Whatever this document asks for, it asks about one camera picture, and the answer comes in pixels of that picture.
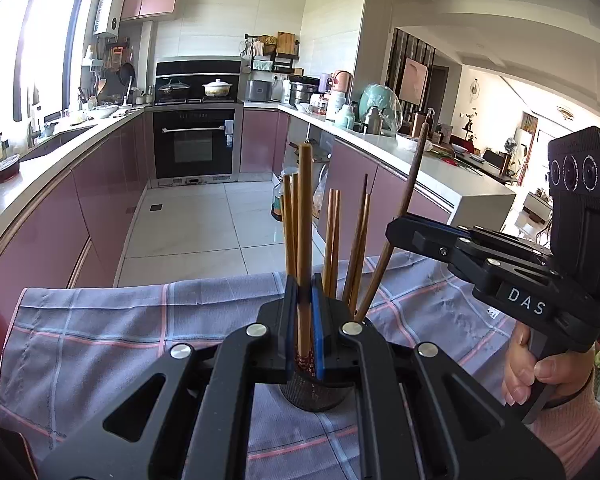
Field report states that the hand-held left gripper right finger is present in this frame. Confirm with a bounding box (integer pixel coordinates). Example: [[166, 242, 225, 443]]
[[311, 274, 566, 480]]

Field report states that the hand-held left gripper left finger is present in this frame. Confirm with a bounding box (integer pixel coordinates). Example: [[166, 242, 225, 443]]
[[40, 274, 301, 480]]

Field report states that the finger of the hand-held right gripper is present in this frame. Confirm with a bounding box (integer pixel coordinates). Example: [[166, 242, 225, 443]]
[[401, 212, 553, 262], [385, 216, 557, 289]]

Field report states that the single dark brown chopstick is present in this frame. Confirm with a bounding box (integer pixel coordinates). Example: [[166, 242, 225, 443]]
[[355, 121, 430, 322]]

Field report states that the black mesh utensil holder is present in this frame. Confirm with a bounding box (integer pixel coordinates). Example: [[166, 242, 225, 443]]
[[279, 350, 357, 413]]

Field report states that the single bamboo chopstick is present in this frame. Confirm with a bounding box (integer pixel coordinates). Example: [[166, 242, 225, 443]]
[[298, 142, 315, 376]]

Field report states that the person's right hand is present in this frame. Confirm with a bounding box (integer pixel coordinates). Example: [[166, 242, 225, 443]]
[[501, 321, 597, 408]]

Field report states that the dining table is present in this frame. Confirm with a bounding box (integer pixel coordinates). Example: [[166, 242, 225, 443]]
[[455, 145, 521, 181]]

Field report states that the pink base cabinet run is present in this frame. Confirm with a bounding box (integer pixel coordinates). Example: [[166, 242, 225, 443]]
[[0, 110, 153, 331], [240, 107, 456, 261]]

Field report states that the plastic cooking oil bottle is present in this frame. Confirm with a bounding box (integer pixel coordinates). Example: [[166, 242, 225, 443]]
[[271, 182, 287, 221]]

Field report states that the mint green appliance in plastic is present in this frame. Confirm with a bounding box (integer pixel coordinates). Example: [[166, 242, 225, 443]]
[[359, 84, 403, 136]]

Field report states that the blue-grey plaid tablecloth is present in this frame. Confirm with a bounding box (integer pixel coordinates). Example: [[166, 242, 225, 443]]
[[0, 252, 531, 480]]

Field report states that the white bottle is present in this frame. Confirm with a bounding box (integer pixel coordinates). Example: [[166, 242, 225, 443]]
[[326, 91, 346, 122]]

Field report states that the steel steamer pot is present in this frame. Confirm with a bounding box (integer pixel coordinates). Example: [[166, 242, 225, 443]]
[[289, 76, 321, 107]]

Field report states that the built-in black oven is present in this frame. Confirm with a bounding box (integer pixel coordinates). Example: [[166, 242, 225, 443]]
[[147, 104, 245, 186]]

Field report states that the silver countertop appliance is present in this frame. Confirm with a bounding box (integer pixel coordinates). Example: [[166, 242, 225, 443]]
[[245, 79, 273, 102]]

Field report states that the white casserole pot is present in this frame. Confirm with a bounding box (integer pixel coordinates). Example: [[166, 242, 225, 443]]
[[202, 78, 236, 98]]

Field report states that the black pot with glass lid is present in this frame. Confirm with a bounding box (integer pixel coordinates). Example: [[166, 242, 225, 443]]
[[157, 79, 191, 101]]

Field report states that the kitchen sink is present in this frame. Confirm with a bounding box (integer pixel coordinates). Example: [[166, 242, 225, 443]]
[[20, 125, 96, 161]]

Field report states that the dark red food container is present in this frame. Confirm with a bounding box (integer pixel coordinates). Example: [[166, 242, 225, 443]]
[[0, 155, 21, 183]]

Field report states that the large kitchen window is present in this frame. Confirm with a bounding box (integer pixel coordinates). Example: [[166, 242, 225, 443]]
[[0, 0, 101, 126]]

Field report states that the pink wall painting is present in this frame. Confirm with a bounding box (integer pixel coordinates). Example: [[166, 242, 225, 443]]
[[399, 57, 430, 106]]

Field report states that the black wall storage rack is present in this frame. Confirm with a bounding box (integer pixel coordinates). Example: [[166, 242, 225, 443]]
[[244, 34, 301, 75]]

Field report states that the white wall water heater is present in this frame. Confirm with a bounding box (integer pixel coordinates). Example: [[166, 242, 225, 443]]
[[94, 0, 127, 37]]

